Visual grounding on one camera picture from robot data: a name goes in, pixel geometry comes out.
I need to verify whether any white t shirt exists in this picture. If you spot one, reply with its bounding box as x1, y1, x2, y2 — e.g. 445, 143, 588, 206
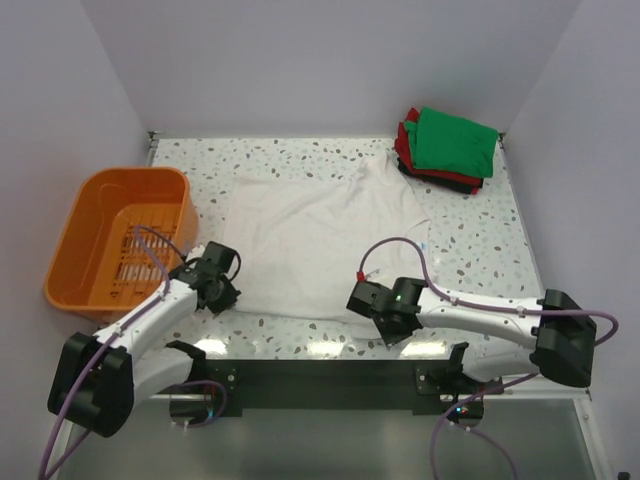
222, 155, 430, 340

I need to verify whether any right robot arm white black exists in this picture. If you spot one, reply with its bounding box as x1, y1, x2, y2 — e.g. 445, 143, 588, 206
346, 277, 597, 393

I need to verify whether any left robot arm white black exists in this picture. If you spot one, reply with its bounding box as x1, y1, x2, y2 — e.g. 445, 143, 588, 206
47, 242, 241, 438

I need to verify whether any orange plastic basket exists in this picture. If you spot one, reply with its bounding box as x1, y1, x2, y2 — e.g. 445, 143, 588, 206
44, 167, 198, 323

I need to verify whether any red folded t shirt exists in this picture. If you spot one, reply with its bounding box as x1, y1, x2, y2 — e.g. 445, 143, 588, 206
395, 108, 478, 180

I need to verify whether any green folded t shirt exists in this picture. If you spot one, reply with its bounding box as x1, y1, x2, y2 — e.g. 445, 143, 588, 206
403, 107, 499, 179

